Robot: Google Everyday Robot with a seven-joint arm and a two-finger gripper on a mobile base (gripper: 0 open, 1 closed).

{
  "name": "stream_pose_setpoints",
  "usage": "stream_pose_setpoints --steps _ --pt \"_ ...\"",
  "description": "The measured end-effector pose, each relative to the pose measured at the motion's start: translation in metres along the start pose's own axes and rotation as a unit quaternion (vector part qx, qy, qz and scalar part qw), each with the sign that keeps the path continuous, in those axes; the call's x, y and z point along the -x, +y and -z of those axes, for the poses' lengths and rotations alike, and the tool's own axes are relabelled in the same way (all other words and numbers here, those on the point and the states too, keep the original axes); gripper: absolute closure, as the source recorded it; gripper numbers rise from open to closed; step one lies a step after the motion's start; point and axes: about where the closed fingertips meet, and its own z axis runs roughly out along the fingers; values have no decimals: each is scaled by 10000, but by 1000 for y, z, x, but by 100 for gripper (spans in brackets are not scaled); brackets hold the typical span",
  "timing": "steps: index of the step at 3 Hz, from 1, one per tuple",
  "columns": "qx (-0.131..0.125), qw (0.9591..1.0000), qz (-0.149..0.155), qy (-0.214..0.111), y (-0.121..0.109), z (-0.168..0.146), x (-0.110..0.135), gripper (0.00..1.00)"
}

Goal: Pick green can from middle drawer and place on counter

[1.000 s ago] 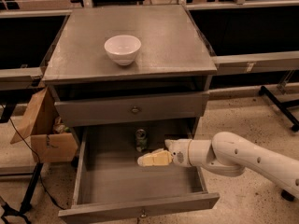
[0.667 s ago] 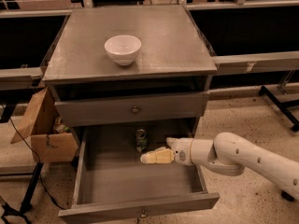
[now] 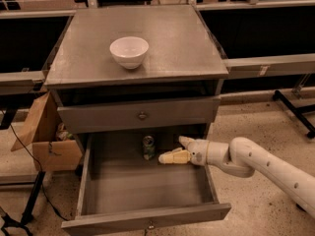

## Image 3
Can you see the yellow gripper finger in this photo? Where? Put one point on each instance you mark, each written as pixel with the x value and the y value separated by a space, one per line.
pixel 176 156
pixel 185 141

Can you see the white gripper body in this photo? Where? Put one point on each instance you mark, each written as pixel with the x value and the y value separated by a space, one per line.
pixel 198 151

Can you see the green soda can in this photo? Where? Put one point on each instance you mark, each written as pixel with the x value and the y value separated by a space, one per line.
pixel 149 147

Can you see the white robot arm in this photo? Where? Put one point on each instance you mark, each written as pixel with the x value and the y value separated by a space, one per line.
pixel 241 158

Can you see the grey top drawer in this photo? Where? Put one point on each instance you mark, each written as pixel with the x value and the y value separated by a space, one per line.
pixel 139 114

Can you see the open grey middle drawer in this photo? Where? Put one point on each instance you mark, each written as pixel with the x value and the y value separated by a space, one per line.
pixel 121 191

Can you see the grey wooden drawer cabinet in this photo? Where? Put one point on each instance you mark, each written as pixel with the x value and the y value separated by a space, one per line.
pixel 182 60

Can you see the grey metal railing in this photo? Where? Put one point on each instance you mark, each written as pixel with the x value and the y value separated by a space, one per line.
pixel 252 42

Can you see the white ceramic bowl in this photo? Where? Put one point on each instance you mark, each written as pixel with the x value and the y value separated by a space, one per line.
pixel 129 52

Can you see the black chair base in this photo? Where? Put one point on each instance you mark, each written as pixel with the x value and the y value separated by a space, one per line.
pixel 298 112

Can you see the brown cardboard box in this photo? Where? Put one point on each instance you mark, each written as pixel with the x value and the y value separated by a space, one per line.
pixel 43 129

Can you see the black stand with cable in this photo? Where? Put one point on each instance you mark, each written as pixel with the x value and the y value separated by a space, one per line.
pixel 54 200

